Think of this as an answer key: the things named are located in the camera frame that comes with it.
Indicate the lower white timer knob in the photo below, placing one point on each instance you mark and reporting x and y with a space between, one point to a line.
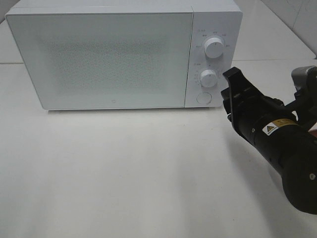
208 78

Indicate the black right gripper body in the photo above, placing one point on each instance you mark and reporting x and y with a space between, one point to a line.
247 107

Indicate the upper white power knob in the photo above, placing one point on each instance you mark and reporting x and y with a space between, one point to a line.
214 47

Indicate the white microwave door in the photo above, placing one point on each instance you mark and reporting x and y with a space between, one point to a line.
105 61

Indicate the white microwave oven body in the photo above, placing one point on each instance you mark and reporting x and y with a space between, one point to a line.
209 18

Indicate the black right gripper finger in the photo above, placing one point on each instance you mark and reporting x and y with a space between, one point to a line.
226 100
237 82

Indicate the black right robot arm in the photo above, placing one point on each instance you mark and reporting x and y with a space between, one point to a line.
279 132

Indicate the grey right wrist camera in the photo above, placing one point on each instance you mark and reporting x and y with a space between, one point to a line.
305 81

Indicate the round white door button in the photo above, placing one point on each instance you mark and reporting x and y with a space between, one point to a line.
204 98

